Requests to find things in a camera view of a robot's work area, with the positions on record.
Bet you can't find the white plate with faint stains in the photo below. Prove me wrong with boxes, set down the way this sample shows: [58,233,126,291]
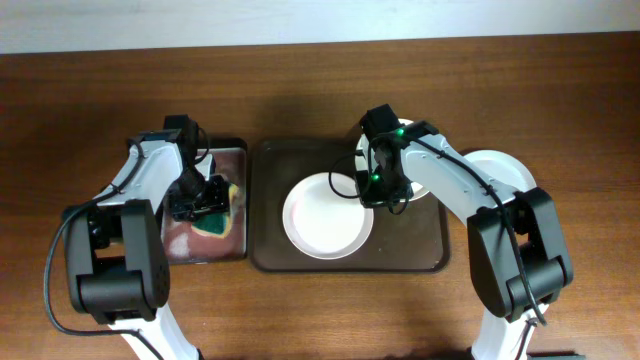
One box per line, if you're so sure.
[354,118,429,201]

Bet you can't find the green and yellow sponge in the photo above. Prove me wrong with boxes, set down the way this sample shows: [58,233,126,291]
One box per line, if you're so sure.
[191,183,240,238]

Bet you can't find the small black tray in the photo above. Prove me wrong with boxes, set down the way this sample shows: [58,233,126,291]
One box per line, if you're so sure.
[159,137,250,265]

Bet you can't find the pale grey plate red streaks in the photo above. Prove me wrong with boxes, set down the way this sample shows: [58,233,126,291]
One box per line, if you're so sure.
[465,150,537,192]

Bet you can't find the white plate with red squiggle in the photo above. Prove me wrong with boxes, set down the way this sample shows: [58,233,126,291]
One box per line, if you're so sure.
[282,172,374,260]

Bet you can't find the metal pan with reddish water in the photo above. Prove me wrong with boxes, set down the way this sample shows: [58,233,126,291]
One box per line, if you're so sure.
[161,146,248,264]

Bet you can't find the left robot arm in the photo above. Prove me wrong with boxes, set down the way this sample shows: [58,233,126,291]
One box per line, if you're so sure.
[53,128,230,359]

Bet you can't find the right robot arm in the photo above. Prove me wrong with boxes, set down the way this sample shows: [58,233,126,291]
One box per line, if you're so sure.
[356,119,574,359]

